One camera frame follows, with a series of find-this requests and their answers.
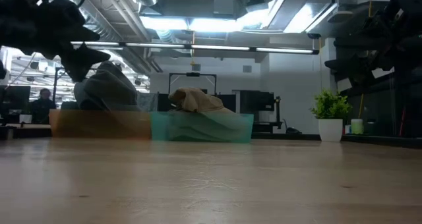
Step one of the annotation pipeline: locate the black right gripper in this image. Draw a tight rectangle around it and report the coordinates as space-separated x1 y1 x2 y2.
324 19 422 86

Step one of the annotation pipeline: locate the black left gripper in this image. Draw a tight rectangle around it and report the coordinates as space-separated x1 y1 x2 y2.
0 0 111 83

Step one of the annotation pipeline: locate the dark grey cap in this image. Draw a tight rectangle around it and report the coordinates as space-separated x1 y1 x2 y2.
82 61 140 112

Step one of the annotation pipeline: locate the green plant in white pot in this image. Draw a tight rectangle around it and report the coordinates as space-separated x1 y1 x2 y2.
309 88 353 143

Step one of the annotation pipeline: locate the green container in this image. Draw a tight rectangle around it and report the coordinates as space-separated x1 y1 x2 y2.
350 118 364 136

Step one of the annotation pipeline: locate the person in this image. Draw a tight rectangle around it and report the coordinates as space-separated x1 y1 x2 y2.
30 88 57 125

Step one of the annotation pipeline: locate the black monitor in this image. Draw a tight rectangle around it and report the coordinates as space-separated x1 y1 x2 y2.
0 85 31 115

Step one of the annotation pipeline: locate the orange translucent plastic bin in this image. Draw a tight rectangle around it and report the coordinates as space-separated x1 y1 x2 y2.
49 109 153 140

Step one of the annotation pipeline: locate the black background cabinet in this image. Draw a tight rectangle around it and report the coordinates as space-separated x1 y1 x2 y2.
235 90 284 134

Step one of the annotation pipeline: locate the long linear ceiling light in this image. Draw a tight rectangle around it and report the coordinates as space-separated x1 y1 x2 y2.
71 41 320 55

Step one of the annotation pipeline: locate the teal translucent plastic bin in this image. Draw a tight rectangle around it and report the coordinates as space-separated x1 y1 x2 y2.
150 111 255 144

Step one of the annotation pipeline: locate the black background post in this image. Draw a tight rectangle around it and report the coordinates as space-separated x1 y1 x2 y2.
52 67 66 103

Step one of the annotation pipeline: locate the black aluminium table frame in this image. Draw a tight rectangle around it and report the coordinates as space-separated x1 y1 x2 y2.
250 131 422 150

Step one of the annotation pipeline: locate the black background rig frame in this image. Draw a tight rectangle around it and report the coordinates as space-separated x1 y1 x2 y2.
168 72 218 95

